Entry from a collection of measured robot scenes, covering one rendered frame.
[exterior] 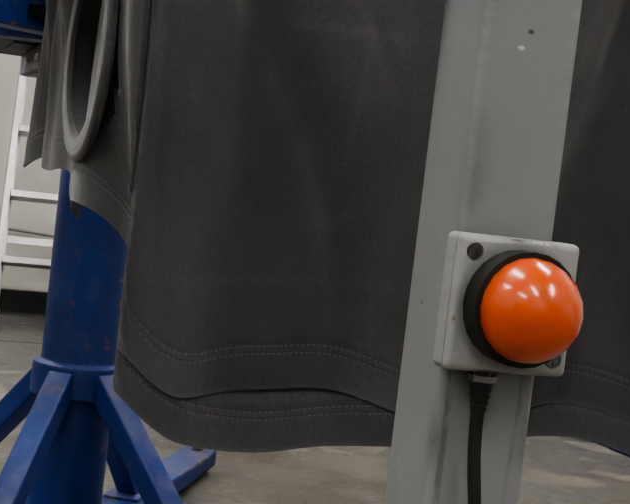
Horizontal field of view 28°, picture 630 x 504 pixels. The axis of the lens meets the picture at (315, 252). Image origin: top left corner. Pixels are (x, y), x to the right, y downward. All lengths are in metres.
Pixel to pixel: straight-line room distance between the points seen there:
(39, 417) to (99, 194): 1.22
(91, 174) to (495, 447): 0.39
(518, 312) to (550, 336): 0.01
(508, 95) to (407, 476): 0.15
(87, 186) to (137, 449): 1.21
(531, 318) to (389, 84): 0.35
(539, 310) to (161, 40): 0.35
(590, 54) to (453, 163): 0.36
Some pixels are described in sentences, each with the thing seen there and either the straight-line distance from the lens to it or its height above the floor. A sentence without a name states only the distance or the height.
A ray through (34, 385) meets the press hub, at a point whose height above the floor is 0.31.
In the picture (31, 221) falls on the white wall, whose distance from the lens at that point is 5.38.
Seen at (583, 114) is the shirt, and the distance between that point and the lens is 0.83.
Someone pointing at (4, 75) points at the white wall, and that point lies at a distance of 5.36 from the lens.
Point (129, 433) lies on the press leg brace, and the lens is 2.00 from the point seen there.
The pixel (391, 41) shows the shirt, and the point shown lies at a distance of 0.76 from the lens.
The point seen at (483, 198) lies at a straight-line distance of 0.47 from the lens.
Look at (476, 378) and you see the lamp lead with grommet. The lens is 0.46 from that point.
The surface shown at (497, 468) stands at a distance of 0.49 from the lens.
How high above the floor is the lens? 0.69
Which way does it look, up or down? 3 degrees down
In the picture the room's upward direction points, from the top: 7 degrees clockwise
